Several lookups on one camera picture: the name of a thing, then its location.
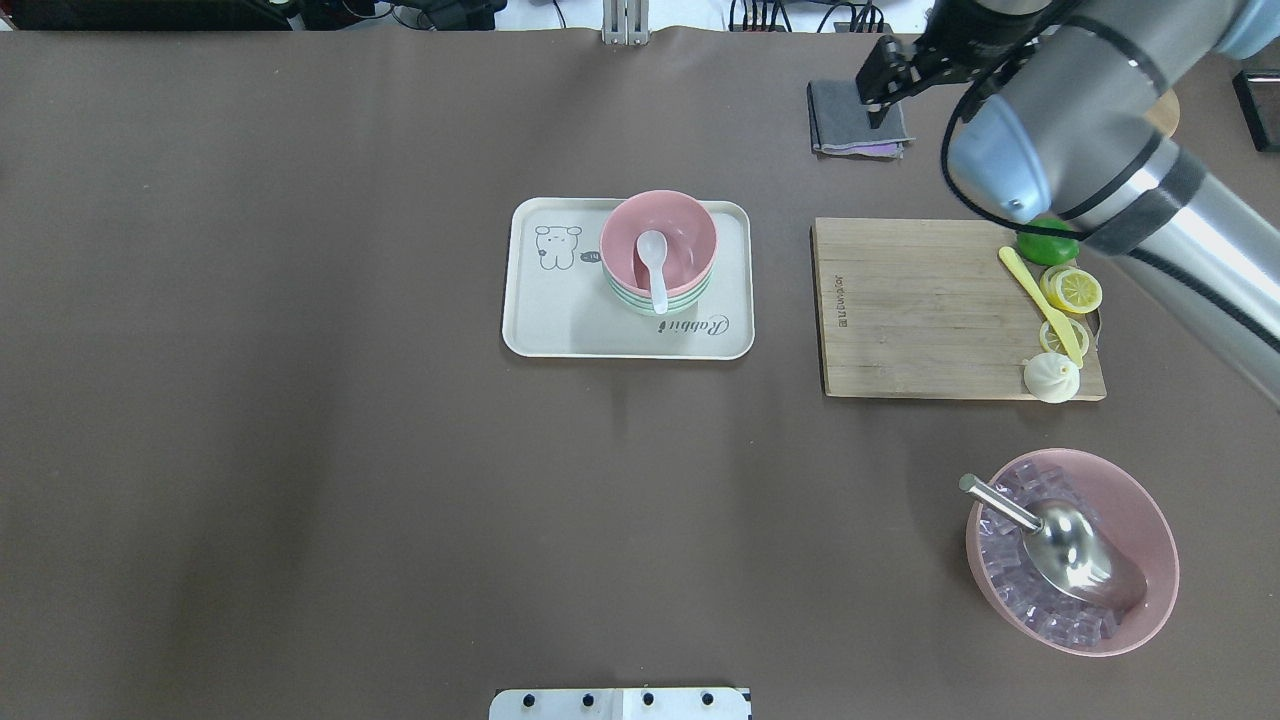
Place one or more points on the metal ice scoop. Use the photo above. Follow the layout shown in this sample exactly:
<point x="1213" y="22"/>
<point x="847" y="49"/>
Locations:
<point x="1067" y="550"/>

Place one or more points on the grey folded cloth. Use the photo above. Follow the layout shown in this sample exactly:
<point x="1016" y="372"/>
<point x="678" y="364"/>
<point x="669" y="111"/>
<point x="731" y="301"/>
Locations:
<point x="840" y="124"/>

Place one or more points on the thin lemon slice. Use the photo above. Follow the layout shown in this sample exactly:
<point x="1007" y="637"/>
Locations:
<point x="1050" y="341"/>

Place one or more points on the green lime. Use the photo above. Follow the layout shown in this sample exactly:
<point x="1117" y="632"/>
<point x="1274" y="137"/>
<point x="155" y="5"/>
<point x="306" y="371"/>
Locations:
<point x="1045" y="249"/>

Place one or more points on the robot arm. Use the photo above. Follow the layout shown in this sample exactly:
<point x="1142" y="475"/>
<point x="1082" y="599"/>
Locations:
<point x="1054" y="114"/>

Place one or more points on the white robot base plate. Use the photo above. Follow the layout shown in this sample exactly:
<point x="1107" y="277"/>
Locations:
<point x="692" y="702"/>

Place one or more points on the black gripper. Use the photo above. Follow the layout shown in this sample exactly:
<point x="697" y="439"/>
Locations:
<point x="972" y="33"/>

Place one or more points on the bamboo cutting board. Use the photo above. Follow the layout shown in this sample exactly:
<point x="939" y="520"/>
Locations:
<point x="920" y="308"/>

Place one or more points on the white ceramic spoon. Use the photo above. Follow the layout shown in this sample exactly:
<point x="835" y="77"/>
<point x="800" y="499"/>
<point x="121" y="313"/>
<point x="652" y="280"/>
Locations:
<point x="652" y="249"/>

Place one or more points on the large pink bowl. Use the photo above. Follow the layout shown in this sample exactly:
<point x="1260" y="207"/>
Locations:
<point x="1121" y="508"/>

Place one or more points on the black device on table edge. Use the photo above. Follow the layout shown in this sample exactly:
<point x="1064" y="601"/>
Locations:
<point x="1258" y="97"/>

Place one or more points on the wooden mug tree stand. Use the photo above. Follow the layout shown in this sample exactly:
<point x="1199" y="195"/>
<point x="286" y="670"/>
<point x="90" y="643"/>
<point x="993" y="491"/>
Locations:
<point x="1165" y="114"/>

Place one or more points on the cream rabbit tray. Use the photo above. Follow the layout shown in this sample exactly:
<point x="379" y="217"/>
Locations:
<point x="560" y="301"/>

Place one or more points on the white steamed bun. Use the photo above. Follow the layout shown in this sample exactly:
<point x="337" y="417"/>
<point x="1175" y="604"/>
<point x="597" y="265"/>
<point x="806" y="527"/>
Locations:
<point x="1051" y="378"/>

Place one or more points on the yellow plastic knife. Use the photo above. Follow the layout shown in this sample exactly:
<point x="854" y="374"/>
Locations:
<point x="1020" y="272"/>

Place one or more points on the thick lemon slice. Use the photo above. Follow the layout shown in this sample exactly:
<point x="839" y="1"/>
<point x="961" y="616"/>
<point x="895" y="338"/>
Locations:
<point x="1071" y="289"/>

